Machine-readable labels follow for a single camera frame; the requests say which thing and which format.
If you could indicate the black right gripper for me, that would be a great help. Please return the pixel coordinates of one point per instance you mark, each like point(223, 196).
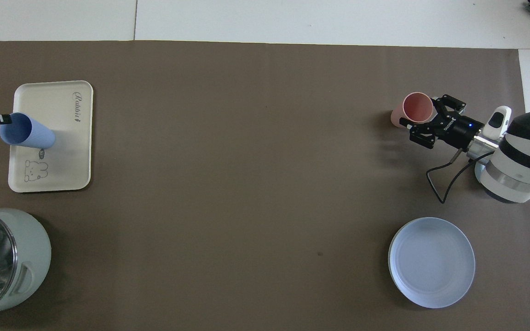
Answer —
point(458, 129)

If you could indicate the pink plastic cup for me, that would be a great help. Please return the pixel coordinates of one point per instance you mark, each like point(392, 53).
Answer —
point(417, 106)

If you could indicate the blue ribbed plastic cup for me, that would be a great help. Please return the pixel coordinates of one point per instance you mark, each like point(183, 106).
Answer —
point(30, 133)

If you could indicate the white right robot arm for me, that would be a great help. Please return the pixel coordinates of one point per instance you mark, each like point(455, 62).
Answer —
point(522, 156)

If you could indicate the cream rabbit print tray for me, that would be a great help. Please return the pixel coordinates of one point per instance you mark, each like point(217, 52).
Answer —
point(67, 151)

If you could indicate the light blue bowl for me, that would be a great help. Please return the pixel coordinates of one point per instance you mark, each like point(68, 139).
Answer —
point(478, 172)

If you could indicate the mint green steel-lined pot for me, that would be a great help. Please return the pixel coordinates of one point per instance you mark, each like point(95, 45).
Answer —
point(30, 243)

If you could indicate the pale blue round plate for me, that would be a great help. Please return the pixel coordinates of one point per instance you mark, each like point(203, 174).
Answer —
point(430, 262)

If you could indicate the brown paper table mat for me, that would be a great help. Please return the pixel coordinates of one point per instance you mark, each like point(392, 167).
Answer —
point(246, 184)

